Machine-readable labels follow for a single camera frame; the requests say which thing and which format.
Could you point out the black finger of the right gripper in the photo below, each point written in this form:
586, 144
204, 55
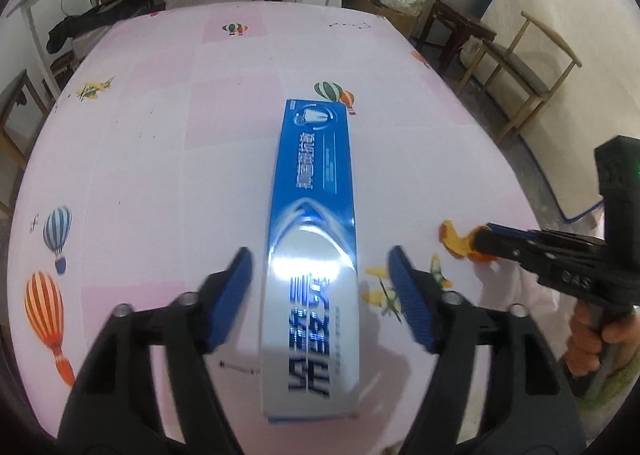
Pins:
507, 243

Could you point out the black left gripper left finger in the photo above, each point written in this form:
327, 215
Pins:
113, 409

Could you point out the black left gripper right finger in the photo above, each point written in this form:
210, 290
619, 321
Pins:
528, 406

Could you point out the orange peel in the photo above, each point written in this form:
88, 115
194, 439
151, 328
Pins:
461, 247

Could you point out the blue white toothpaste box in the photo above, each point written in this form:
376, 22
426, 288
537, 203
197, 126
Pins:
310, 332

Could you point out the green knit sleeve forearm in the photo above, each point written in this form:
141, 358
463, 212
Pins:
612, 394

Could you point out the person's right hand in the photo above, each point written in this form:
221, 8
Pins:
584, 345

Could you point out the wooden chair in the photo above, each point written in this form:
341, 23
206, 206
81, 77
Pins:
539, 93

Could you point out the pink tablecloth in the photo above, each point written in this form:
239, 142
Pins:
163, 147

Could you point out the dark wooden stool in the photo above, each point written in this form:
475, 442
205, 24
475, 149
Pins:
462, 27

